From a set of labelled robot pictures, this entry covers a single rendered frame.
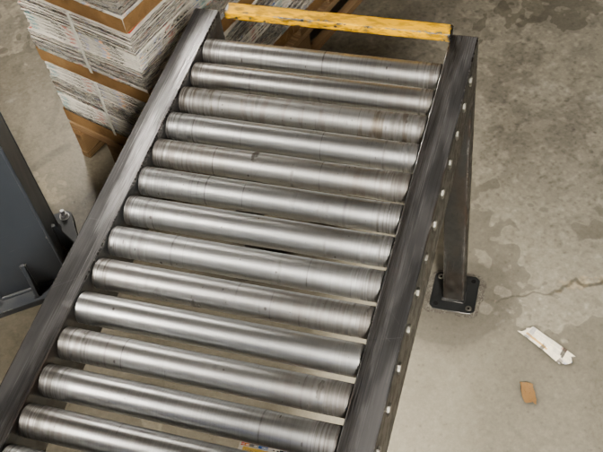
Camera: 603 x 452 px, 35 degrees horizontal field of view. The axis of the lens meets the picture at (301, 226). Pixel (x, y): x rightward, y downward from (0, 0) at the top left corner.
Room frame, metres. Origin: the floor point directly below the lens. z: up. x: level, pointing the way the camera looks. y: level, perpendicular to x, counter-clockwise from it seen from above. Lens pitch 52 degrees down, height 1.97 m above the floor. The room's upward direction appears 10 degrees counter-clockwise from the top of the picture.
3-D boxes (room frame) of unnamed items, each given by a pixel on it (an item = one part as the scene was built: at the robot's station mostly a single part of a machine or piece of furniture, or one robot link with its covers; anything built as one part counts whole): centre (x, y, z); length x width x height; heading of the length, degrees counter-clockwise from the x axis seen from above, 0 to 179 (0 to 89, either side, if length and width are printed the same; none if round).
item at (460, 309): (1.25, -0.34, 0.01); 0.14 x 0.13 x 0.01; 66
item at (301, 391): (0.70, 0.18, 0.77); 0.47 x 0.05 x 0.05; 66
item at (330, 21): (1.37, -0.13, 0.81); 0.43 x 0.03 x 0.02; 66
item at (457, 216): (1.25, -0.34, 0.34); 0.06 x 0.06 x 0.68; 66
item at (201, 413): (0.64, 0.21, 0.77); 0.47 x 0.05 x 0.05; 66
